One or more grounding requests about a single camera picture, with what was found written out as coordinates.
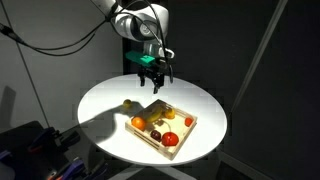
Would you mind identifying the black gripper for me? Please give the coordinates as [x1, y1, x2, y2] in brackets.
[137, 58, 168, 95]

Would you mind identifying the wooden slatted box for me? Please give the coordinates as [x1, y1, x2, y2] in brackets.
[124, 98, 198, 161]

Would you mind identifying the yellow lemon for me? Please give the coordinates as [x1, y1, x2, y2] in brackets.
[122, 98, 133, 110]

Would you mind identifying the small yellow round fruit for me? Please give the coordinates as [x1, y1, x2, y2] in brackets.
[164, 108, 176, 120]

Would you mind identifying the orange fruit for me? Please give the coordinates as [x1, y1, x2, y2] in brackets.
[131, 116, 147, 131]

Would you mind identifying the dark purple plum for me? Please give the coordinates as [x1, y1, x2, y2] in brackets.
[150, 129, 162, 141]

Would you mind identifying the round white table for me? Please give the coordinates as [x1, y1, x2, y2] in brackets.
[77, 73, 228, 167]

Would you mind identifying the large red apple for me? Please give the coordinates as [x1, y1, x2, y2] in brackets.
[161, 131, 180, 148]

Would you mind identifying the grey slanted beam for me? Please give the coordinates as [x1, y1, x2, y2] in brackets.
[229, 0, 289, 114]

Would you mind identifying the purple orange spring clamp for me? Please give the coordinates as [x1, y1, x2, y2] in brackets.
[49, 157, 111, 180]
[28, 127, 81, 155]

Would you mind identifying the thin dark rod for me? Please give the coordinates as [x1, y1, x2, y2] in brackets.
[0, 0, 51, 128]

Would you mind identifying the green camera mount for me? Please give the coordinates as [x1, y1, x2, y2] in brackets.
[125, 50, 156, 65]

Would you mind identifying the white table pedestal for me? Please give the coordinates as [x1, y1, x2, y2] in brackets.
[109, 164, 198, 180]

